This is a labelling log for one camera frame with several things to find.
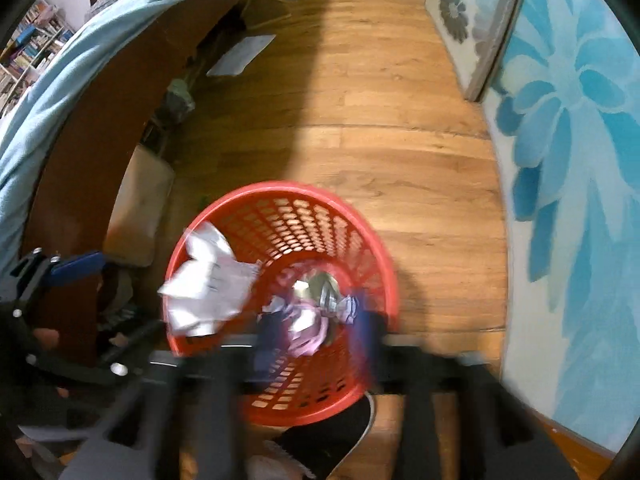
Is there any person's left hand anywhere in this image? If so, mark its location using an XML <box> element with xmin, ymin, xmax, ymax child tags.
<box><xmin>32</xmin><ymin>327</ymin><xmax>62</xmax><ymax>350</ymax></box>

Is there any purple plastic wrapper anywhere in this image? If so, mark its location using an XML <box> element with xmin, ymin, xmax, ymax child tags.
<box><xmin>260</xmin><ymin>295</ymin><xmax>332</xmax><ymax>358</ymax></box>

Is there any bookshelf with books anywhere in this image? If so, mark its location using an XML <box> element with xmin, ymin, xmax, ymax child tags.
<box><xmin>0</xmin><ymin>0</ymin><xmax>77</xmax><ymax>117</ymax></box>

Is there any black shoe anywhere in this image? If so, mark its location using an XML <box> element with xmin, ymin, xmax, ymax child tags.
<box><xmin>272</xmin><ymin>394</ymin><xmax>377</xmax><ymax>480</ymax></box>

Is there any blue flower wardrobe door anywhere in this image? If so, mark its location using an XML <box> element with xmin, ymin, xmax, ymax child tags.
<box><xmin>481</xmin><ymin>0</ymin><xmax>640</xmax><ymax>461</ymax></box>

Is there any dark striped cloth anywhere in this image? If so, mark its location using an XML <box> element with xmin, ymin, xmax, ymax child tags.
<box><xmin>97</xmin><ymin>267</ymin><xmax>143</xmax><ymax>333</ymax></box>

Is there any white crumpled paper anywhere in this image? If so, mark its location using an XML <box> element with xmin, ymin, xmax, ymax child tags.
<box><xmin>157</xmin><ymin>222</ymin><xmax>262</xmax><ymax>338</ymax></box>

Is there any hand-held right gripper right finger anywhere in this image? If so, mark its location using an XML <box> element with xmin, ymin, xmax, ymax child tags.
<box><xmin>352</xmin><ymin>305</ymin><xmax>578</xmax><ymax>480</ymax></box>

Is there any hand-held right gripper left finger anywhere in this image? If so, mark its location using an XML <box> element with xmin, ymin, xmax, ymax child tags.
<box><xmin>60</xmin><ymin>310</ymin><xmax>288</xmax><ymax>480</ymax></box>

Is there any beige cushion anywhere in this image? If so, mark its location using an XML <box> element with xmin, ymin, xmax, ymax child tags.
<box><xmin>102</xmin><ymin>144</ymin><xmax>177</xmax><ymax>268</ymax></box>

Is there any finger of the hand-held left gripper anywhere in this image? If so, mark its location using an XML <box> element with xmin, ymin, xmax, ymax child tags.
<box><xmin>10</xmin><ymin>249</ymin><xmax>105</xmax><ymax>311</ymax></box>
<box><xmin>97</xmin><ymin>321</ymin><xmax>168</xmax><ymax>378</ymax></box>

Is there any silver foil wrapper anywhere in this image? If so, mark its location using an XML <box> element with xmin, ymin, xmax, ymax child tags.
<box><xmin>292</xmin><ymin>269</ymin><xmax>361</xmax><ymax>326</ymax></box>

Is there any red plastic mesh basket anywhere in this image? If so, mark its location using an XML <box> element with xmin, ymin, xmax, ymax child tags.
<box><xmin>162</xmin><ymin>180</ymin><xmax>401</xmax><ymax>428</ymax></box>

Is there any grey flower wardrobe door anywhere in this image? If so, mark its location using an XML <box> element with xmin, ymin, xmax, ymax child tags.
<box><xmin>424</xmin><ymin>0</ymin><xmax>532</xmax><ymax>102</ymax></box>

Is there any white floor mat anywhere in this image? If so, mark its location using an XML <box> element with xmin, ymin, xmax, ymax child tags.
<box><xmin>206</xmin><ymin>34</ymin><xmax>277</xmax><ymax>79</ymax></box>

